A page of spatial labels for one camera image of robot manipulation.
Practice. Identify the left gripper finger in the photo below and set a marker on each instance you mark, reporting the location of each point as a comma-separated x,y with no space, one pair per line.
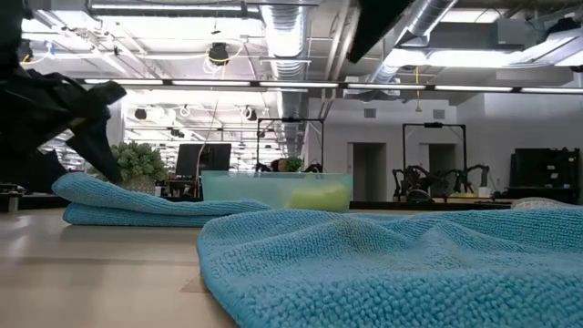
95,146

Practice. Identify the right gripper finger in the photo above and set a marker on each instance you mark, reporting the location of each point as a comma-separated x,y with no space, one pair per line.
373,23

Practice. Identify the blue microfiber towel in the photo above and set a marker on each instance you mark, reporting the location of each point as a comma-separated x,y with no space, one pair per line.
136,209

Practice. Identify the yellow microfiber towel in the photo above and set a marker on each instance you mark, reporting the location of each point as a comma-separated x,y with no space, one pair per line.
319,198

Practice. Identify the grey waffle-weave towel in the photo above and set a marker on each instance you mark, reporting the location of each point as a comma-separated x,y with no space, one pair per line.
542,202

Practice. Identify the blue towel with white tag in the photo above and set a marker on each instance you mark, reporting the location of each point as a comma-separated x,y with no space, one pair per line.
387,273

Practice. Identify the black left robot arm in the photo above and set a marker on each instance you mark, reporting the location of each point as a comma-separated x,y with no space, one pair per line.
18,105

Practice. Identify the black background monitor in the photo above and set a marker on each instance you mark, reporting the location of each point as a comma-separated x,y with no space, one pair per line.
202,159

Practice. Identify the long ceiling light strip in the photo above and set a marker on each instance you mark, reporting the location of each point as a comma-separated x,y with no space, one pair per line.
473,88

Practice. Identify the green translucent plastic bin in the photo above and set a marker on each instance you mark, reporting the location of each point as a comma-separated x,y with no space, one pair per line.
246,189

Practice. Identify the small green background plant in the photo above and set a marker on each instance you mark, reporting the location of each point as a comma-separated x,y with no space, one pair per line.
294,164

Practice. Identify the person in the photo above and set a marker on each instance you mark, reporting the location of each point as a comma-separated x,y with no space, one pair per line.
279,165

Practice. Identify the small cactus in white cup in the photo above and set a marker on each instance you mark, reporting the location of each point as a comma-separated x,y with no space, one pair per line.
483,191

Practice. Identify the black storage cabinet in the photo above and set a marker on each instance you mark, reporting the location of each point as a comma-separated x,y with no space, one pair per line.
542,168

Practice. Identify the silver ventilation duct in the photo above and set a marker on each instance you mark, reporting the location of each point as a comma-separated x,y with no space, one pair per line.
287,45
428,18

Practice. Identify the grey wall vent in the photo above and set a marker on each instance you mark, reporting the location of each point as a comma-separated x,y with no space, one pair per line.
438,114
370,113

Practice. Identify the black metal gantry frame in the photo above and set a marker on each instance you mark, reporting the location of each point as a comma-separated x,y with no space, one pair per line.
432,124
291,119

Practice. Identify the black ceiling-mounted camera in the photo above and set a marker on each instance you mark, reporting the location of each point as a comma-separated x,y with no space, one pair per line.
218,54

